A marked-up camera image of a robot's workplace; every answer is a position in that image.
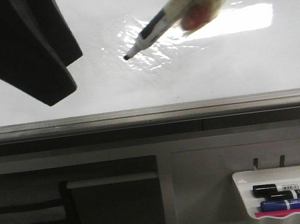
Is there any black metal hook middle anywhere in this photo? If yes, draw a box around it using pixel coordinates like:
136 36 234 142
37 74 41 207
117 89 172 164
279 154 285 168

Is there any black metal hook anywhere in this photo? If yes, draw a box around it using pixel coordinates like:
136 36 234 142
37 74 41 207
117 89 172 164
253 158 259 171
279 154 285 168

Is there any white plastic marker tray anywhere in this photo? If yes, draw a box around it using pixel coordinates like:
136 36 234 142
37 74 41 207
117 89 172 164
232 166 300 224

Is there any blue capped marker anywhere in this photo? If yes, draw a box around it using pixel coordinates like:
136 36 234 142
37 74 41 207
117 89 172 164
261 198 300 212

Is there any black capped marker top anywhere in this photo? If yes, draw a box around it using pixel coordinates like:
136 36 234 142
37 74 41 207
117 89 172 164
252 181 300 197

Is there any black metal hook left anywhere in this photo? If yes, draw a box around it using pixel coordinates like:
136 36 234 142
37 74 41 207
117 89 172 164
253 158 259 171

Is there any white whiteboard with grey frame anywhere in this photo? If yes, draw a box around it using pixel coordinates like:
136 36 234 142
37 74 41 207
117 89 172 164
0 0 300 156

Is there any black whiteboard marker with tape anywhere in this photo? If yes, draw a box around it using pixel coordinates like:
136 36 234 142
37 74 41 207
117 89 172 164
123 0 221 60

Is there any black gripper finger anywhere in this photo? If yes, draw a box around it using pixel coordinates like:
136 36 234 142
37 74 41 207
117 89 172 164
0 0 82 106

